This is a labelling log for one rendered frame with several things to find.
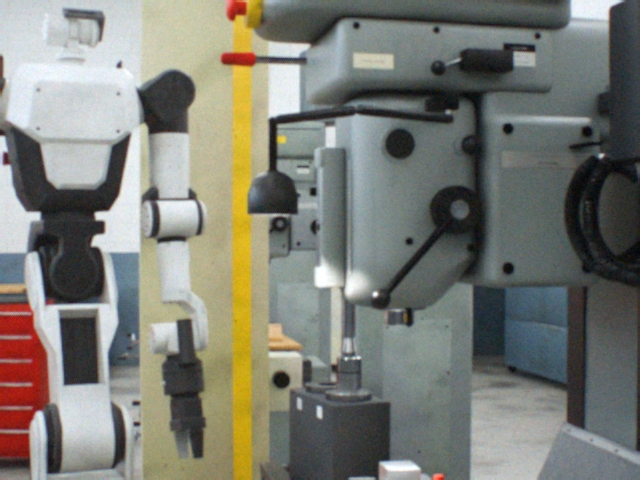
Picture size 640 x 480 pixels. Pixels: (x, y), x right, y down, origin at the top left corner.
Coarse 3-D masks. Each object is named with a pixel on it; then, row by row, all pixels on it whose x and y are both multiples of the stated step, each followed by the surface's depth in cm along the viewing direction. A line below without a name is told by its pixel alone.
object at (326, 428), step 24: (312, 384) 195; (312, 408) 187; (336, 408) 178; (360, 408) 180; (384, 408) 182; (312, 432) 187; (336, 432) 178; (360, 432) 180; (384, 432) 182; (312, 456) 187; (336, 456) 178; (360, 456) 180; (384, 456) 182
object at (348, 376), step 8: (336, 368) 186; (344, 368) 184; (352, 368) 184; (360, 368) 185; (336, 376) 186; (344, 376) 184; (352, 376) 184; (360, 376) 185; (336, 384) 186; (344, 384) 184; (352, 384) 184; (360, 384) 185; (344, 392) 184; (352, 392) 184
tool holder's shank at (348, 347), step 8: (344, 304) 185; (352, 304) 185; (344, 312) 185; (352, 312) 185; (344, 320) 185; (352, 320) 185; (344, 328) 185; (352, 328) 185; (344, 336) 185; (352, 336) 185; (344, 344) 185; (352, 344) 185; (344, 352) 185; (352, 352) 185
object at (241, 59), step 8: (224, 56) 154; (232, 56) 154; (240, 56) 155; (248, 56) 155; (256, 56) 156; (264, 56) 156; (272, 56) 156; (232, 64) 155; (240, 64) 155; (248, 64) 155; (296, 64) 158; (304, 64) 158
